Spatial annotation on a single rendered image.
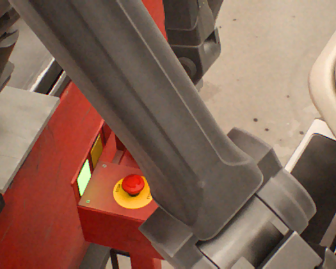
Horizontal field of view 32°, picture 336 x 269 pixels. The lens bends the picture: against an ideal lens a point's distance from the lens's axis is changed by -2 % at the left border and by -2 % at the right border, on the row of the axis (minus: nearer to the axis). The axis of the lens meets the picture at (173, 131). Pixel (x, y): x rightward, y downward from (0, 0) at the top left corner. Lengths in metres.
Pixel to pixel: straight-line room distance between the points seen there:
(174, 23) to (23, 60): 0.40
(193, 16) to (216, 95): 1.48
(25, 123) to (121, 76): 0.58
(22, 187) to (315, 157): 0.60
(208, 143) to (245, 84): 2.03
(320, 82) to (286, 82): 1.94
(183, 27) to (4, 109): 0.29
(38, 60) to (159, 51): 0.87
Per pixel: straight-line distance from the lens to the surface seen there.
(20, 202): 1.18
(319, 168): 0.76
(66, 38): 0.28
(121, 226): 1.05
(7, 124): 0.88
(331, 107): 0.47
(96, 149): 1.07
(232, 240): 0.41
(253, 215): 0.42
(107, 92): 0.30
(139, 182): 1.02
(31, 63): 1.17
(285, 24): 2.71
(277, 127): 2.23
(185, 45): 0.88
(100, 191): 1.05
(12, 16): 0.64
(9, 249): 1.19
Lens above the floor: 1.62
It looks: 47 degrees down
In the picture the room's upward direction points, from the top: 1 degrees counter-clockwise
